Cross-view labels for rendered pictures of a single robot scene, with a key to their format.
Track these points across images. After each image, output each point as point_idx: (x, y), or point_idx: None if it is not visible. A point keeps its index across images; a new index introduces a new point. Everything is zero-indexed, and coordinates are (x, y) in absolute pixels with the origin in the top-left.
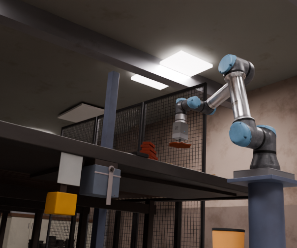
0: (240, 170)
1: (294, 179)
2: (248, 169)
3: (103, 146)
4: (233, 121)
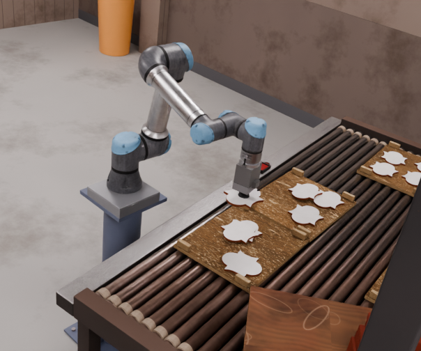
0: (152, 187)
1: (87, 191)
2: (145, 182)
3: (277, 150)
4: (167, 129)
